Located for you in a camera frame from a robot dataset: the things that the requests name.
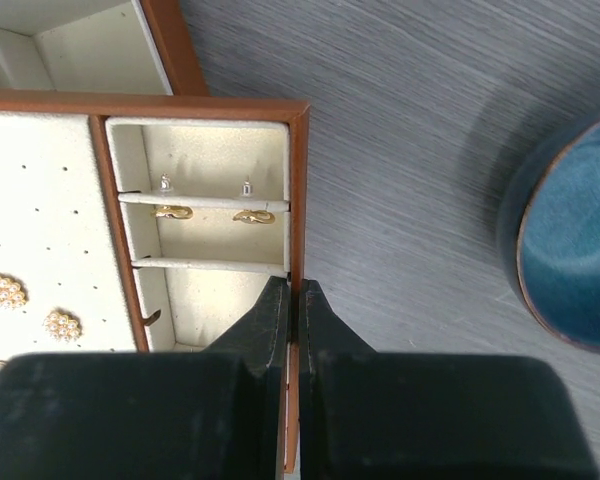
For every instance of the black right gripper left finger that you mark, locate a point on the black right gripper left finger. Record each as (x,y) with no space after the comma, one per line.
(215,414)

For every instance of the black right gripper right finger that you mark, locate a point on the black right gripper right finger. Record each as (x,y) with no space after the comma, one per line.
(366,414)

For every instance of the brown jewelry tray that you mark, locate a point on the brown jewelry tray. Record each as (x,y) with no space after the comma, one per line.
(80,174)

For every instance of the pearl cluster earring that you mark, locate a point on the pearl cluster earring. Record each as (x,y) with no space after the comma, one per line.
(12,294)
(62,327)

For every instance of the pearl cluster earring right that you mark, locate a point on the pearl cluster earring right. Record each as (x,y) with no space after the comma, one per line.
(62,327)

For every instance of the gold earrings in compartment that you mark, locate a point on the gold earrings in compartment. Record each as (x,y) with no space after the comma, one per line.
(246,216)

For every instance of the brown jewelry box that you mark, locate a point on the brown jewelry box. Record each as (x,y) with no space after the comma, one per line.
(107,46)

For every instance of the blue ceramic bowl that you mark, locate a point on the blue ceramic bowl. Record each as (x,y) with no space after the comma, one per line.
(548,233)

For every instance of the pearl cluster earring left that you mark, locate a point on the pearl cluster earring left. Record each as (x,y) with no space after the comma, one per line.
(12,294)

